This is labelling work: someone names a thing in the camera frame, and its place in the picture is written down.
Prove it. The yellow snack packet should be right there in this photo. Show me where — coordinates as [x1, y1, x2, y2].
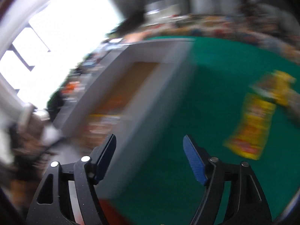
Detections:
[225, 70, 296, 160]

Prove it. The green cloth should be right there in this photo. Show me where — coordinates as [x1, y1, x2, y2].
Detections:
[112, 37, 299, 224]

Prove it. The white cardboard box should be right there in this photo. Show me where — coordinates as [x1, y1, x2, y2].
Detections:
[52, 38, 195, 200]

